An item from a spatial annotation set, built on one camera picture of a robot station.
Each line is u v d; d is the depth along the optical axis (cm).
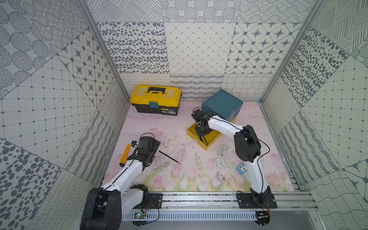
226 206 73
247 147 55
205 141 96
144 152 67
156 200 73
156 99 100
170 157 90
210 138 95
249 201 73
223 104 89
